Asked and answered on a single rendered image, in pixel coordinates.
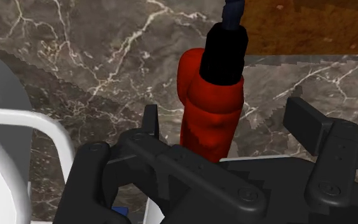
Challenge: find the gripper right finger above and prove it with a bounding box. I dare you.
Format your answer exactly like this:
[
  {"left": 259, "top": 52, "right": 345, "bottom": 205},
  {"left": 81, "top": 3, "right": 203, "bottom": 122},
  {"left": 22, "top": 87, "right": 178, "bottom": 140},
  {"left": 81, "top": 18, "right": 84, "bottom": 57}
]
[{"left": 282, "top": 96, "right": 358, "bottom": 208}]

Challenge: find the small blue object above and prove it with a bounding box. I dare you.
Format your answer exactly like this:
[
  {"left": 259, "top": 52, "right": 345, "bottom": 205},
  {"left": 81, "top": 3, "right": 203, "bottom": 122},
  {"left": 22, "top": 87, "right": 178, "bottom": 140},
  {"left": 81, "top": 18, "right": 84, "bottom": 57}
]
[{"left": 111, "top": 206, "right": 130, "bottom": 217}]

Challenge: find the grey round object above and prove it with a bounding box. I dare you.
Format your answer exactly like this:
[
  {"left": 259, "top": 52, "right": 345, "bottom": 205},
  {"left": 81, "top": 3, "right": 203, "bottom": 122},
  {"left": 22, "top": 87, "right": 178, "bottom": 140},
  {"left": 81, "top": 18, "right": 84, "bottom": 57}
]
[{"left": 0, "top": 43, "right": 34, "bottom": 184}]

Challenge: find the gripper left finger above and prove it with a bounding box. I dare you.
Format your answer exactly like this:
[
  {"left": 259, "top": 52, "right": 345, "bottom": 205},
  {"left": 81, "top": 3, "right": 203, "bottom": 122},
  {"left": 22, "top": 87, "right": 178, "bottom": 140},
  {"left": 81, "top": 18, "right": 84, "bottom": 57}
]
[{"left": 53, "top": 104, "right": 267, "bottom": 224}]

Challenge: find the white tubular frame object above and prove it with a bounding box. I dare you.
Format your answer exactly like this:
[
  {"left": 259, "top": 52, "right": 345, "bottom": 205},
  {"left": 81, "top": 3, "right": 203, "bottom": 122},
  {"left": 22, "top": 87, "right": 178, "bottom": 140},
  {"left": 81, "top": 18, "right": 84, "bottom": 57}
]
[{"left": 0, "top": 88, "right": 76, "bottom": 224}]

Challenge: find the red bottle with black cap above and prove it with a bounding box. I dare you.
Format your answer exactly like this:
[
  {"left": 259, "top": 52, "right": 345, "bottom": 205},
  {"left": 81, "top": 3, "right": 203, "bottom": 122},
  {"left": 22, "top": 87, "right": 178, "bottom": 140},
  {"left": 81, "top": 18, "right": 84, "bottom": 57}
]
[{"left": 176, "top": 0, "right": 249, "bottom": 164}]

